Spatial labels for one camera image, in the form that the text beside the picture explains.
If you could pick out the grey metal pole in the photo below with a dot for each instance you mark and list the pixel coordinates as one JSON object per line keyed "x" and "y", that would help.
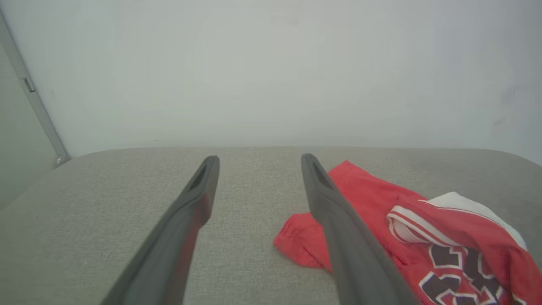
{"x": 38, "y": 110}

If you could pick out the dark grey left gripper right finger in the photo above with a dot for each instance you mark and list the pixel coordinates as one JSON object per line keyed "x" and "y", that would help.
{"x": 351, "y": 254}

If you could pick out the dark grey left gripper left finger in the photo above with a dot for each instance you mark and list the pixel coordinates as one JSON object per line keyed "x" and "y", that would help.
{"x": 169, "y": 245}

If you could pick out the red jersey with white trim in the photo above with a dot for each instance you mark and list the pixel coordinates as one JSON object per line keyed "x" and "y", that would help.
{"x": 368, "y": 203}

